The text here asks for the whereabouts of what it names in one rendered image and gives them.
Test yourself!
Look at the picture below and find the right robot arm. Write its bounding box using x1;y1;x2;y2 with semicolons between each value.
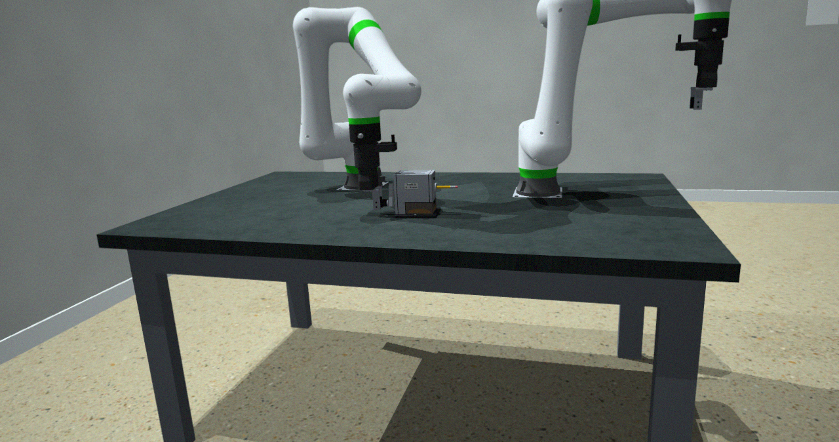
293;7;421;190

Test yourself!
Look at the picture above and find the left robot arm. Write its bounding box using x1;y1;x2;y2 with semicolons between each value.
516;0;732;197

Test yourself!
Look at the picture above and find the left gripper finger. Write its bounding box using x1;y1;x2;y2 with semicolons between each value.
693;87;713;110
690;87;699;108

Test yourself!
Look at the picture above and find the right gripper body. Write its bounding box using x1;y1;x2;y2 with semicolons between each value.
349;122;397;190

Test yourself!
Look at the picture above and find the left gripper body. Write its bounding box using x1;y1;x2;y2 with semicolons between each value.
675;18;729;88

